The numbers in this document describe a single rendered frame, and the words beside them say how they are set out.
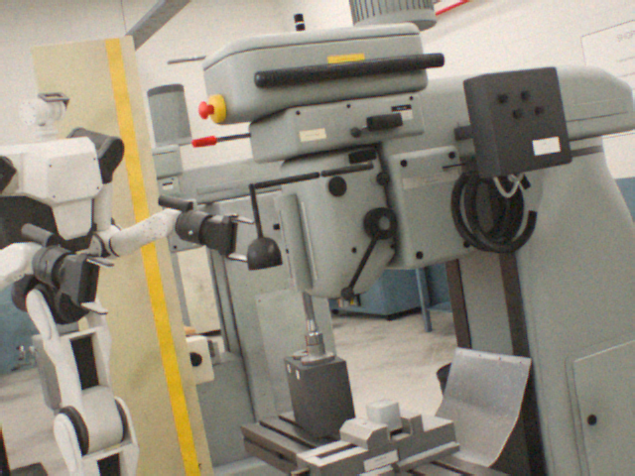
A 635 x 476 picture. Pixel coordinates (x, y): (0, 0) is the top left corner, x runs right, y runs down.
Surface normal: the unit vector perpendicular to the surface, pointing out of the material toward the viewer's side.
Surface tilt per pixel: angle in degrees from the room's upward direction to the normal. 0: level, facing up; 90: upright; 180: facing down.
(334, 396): 90
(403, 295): 90
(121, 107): 90
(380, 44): 90
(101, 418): 81
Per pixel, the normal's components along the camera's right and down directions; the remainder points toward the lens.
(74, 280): -0.55, 0.06
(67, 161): 0.87, 0.00
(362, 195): 0.43, -0.03
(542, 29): -0.89, 0.18
